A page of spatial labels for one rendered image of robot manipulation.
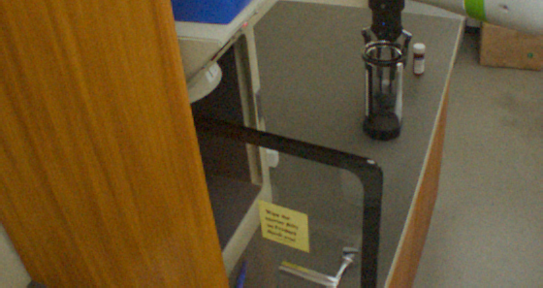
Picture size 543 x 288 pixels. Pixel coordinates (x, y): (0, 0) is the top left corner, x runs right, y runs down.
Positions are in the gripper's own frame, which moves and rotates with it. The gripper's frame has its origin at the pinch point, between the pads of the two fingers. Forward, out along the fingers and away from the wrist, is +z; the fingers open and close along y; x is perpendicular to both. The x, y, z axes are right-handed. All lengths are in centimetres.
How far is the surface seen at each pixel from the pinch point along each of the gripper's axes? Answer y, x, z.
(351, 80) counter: 12.3, -8.6, 7.7
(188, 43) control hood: 8, 76, -49
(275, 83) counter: 32.9, -1.2, 7.6
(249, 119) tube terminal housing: 18, 45, -14
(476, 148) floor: -25, -110, 102
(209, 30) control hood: 6, 74, -50
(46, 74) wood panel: 26, 84, -47
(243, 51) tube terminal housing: 18, 45, -29
